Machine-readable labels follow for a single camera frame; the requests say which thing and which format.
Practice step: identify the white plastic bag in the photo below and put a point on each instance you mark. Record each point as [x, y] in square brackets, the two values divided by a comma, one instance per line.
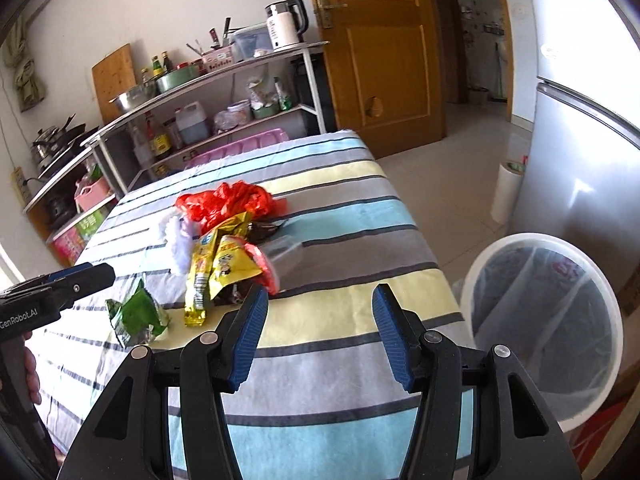
[259, 91]

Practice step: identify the golden foil packet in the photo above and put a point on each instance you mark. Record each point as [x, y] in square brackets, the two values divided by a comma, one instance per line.
[232, 222]

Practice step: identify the person's left hand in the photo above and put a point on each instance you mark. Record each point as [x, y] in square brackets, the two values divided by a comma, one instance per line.
[32, 375]

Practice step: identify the white electric kettle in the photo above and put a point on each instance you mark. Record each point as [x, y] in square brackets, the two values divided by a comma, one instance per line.
[282, 27]

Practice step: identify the red plastic bag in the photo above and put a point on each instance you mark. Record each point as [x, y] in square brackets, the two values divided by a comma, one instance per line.
[230, 202]

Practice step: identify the brown coffee packet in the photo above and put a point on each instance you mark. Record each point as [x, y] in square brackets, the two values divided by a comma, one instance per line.
[262, 231]

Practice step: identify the green label sauce bottle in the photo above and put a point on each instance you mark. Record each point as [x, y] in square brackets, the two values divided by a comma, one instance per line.
[157, 66]

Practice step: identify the pink plastic tray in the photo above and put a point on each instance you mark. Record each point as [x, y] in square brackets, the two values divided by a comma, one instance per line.
[240, 147]

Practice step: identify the clear plastic cup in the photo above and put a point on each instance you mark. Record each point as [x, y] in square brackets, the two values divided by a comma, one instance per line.
[285, 260]

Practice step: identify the yellow label soy sauce bottle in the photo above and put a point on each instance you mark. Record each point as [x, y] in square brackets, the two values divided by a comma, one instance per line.
[161, 142]

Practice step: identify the wall power strip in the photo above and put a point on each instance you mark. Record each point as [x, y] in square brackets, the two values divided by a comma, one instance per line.
[21, 187]

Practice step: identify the black wok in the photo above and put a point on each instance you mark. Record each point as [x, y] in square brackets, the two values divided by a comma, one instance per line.
[75, 132]

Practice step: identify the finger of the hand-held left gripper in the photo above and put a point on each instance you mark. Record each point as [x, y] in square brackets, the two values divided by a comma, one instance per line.
[75, 272]
[87, 285]

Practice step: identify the steel bowl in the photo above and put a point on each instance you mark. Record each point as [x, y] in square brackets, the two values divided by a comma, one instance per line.
[132, 100]

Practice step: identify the silver refrigerator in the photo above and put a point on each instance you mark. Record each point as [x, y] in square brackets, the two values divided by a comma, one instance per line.
[575, 160]

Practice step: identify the green and pink carton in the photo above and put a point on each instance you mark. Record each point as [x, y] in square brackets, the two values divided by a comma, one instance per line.
[80, 235]

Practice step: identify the pink utensil basket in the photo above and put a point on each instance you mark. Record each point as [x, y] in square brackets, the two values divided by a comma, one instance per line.
[217, 57]

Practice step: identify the clear storage box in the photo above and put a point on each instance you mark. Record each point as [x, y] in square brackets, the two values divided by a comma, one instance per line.
[250, 42]

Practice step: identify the small hallway bin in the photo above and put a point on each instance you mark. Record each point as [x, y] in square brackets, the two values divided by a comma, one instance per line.
[478, 96]

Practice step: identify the striped tablecloth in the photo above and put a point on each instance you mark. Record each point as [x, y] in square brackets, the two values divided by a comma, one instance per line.
[325, 220]

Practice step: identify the white metal shelf rack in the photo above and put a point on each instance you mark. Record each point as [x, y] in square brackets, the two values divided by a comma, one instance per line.
[240, 67]

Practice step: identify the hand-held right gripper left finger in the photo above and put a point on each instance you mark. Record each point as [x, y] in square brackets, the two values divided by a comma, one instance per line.
[250, 340]

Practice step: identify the long yellow snack packet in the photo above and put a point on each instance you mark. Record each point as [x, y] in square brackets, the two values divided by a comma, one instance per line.
[197, 280]

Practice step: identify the plastic jug of dark liquid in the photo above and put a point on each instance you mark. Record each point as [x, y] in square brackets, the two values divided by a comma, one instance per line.
[192, 125]

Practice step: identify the green basin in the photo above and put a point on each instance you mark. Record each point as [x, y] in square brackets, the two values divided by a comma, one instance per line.
[180, 79]

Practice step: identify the white plastic bottle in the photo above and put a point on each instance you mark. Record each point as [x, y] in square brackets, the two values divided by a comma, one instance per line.
[141, 147]

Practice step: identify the dark sauce bottle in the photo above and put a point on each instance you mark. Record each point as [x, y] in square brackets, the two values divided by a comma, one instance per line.
[167, 61]

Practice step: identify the white paper towel roll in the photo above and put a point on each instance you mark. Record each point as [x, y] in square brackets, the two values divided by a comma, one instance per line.
[505, 195]

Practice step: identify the yellow cartoon snack packet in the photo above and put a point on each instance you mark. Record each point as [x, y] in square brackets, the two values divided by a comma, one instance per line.
[230, 265]

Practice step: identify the hanging green cloth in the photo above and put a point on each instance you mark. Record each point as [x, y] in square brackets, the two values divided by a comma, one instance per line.
[25, 75]

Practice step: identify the wooden door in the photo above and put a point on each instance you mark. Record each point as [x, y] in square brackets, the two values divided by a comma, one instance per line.
[385, 60]

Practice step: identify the white round container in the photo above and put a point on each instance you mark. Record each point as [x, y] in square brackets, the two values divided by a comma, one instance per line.
[239, 111]

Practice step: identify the pink storage basket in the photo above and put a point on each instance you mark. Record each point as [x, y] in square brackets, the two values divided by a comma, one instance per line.
[92, 195]

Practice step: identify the white crumpled tissue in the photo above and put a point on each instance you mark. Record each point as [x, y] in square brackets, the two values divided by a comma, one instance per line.
[177, 250]

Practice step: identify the green snack packet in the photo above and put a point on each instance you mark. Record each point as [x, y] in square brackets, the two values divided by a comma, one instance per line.
[140, 310]

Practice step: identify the steel pot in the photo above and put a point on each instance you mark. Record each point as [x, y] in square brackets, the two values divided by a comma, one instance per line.
[46, 146]

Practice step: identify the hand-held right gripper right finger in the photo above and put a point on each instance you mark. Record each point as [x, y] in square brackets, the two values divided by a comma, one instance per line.
[395, 340]

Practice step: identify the wooden cutting board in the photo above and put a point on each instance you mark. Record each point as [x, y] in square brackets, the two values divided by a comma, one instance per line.
[112, 80]

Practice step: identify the clear food bag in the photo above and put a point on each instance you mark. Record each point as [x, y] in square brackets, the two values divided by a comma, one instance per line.
[224, 121]

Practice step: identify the low metal shelf rack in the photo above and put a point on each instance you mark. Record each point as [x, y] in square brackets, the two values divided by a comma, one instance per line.
[60, 180]

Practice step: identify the small green bowl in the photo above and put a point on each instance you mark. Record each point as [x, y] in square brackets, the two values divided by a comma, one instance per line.
[265, 110]

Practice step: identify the white bin with clear bag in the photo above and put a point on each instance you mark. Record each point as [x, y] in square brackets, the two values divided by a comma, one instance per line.
[545, 310]

